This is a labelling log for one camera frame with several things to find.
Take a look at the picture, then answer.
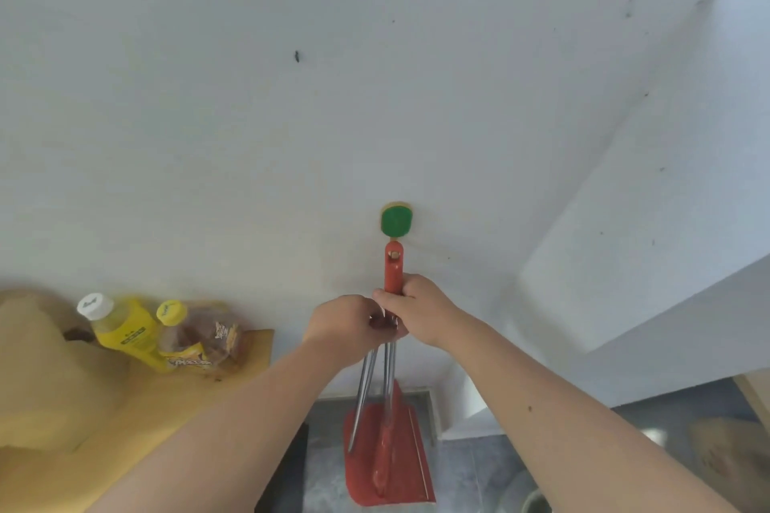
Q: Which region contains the person's left hand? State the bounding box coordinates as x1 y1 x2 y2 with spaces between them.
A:
302 294 399 370

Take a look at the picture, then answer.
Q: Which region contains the person's right hand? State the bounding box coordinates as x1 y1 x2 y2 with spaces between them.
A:
372 273 482 351

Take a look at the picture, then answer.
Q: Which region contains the red long-handled dustpan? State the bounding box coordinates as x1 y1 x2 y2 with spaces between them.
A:
342 240 438 508

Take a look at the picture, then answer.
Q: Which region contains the silver metal broom handle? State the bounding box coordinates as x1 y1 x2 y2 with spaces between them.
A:
348 333 399 454

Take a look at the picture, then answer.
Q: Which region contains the person's left forearm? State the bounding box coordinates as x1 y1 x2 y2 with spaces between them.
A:
87 333 362 513

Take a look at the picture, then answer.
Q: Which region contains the person's right forearm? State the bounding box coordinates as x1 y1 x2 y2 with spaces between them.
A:
444 313 742 513

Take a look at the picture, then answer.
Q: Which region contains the brown bottle with yellow cap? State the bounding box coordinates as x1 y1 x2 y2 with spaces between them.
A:
156 299 249 376

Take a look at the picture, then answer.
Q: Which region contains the grey slipper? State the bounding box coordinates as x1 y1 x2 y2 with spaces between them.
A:
498 469 551 513

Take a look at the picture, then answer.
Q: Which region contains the yellow bottle with white cap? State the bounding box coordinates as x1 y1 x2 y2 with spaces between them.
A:
76 293 175 374

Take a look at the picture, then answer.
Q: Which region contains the beige slipper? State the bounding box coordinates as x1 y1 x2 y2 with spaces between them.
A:
689 416 770 497

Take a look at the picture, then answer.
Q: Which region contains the light wooden board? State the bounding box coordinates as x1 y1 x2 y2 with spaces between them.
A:
733 370 770 432

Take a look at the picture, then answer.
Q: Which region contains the green and yellow wall hook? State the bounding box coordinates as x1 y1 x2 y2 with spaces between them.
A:
380 202 414 238

